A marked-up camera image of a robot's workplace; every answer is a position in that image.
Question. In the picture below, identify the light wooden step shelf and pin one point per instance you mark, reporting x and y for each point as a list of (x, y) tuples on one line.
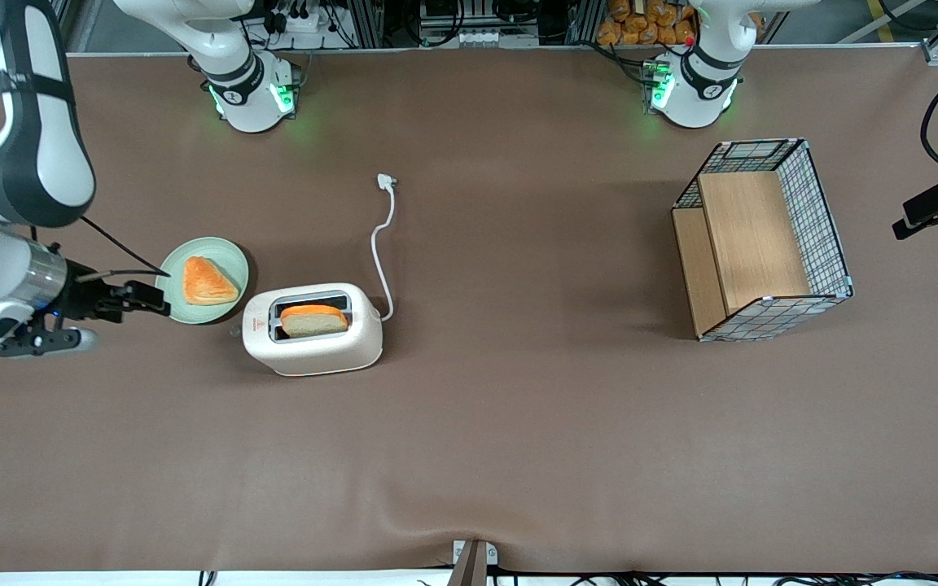
[(750, 236)]

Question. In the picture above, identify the white two-slot toaster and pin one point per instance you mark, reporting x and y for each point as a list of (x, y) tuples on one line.
[(314, 356)]

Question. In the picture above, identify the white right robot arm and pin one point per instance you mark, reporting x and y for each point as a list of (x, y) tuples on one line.
[(37, 155)]

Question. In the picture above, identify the white power strip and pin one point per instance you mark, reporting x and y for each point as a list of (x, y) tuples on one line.
[(497, 37)]

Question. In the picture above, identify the bread slice with orange crust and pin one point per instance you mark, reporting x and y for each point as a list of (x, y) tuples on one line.
[(313, 322)]

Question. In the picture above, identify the triangular orange toast slice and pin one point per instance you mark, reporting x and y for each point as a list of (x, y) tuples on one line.
[(207, 282)]

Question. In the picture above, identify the white black-grid cloth liner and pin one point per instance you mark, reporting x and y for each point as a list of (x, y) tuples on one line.
[(770, 319)]

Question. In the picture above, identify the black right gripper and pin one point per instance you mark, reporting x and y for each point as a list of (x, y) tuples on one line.
[(85, 298)]

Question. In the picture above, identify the pale green round plate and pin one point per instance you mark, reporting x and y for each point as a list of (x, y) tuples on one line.
[(233, 260)]

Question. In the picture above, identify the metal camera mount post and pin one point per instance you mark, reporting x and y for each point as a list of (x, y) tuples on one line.
[(471, 566)]

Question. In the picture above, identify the bag of orange bread rolls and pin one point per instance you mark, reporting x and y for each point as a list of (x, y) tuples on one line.
[(640, 24)]

